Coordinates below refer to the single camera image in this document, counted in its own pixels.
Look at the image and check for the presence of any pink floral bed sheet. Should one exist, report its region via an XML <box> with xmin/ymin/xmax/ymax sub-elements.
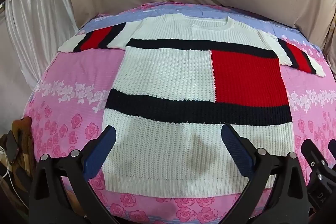
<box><xmin>24</xmin><ymin>2</ymin><xmax>336</xmax><ymax>224</ymax></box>

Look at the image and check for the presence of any brown cloth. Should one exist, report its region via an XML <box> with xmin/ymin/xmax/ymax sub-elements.
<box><xmin>12</xmin><ymin>117</ymin><xmax>36</xmax><ymax>189</ymax></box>

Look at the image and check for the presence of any white cable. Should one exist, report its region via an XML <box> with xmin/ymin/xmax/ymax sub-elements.
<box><xmin>0</xmin><ymin>146</ymin><xmax>17</xmax><ymax>178</ymax></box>

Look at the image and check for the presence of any black phone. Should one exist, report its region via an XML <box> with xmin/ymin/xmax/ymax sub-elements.
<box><xmin>5</xmin><ymin>132</ymin><xmax>19</xmax><ymax>162</ymax></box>

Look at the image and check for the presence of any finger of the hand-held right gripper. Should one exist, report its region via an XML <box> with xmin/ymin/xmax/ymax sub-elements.
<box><xmin>328</xmin><ymin>138</ymin><xmax>336</xmax><ymax>160</ymax></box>
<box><xmin>301</xmin><ymin>138</ymin><xmax>332</xmax><ymax>182</ymax></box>

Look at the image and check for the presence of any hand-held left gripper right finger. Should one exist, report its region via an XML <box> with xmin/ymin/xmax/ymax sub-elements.
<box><xmin>220</xmin><ymin>123</ymin><xmax>311</xmax><ymax>224</ymax></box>

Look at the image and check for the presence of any white satin curtain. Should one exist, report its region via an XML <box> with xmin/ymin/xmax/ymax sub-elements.
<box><xmin>0</xmin><ymin>0</ymin><xmax>82</xmax><ymax>135</ymax></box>

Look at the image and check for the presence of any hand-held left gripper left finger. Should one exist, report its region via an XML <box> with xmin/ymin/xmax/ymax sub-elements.
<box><xmin>28</xmin><ymin>125</ymin><xmax>117</xmax><ymax>224</ymax></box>

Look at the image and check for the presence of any white red black knit sweater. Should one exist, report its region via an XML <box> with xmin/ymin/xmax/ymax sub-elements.
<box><xmin>57</xmin><ymin>13</ymin><xmax>326</xmax><ymax>198</ymax></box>

